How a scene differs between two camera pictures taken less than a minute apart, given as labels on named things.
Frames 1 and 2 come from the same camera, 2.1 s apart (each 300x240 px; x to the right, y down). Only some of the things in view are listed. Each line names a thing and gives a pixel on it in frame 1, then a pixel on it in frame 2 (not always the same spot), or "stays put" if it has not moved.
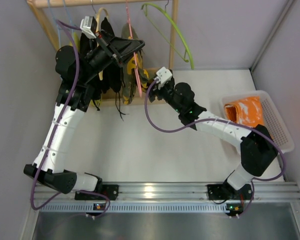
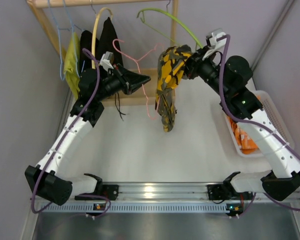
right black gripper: (153, 93) to (191, 64)
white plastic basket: (273, 122) stays put
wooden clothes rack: (157, 77) stays put
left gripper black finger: (123, 47) to (132, 80)
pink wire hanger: (134, 53) to (146, 104)
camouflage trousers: (130, 86) to (171, 62)
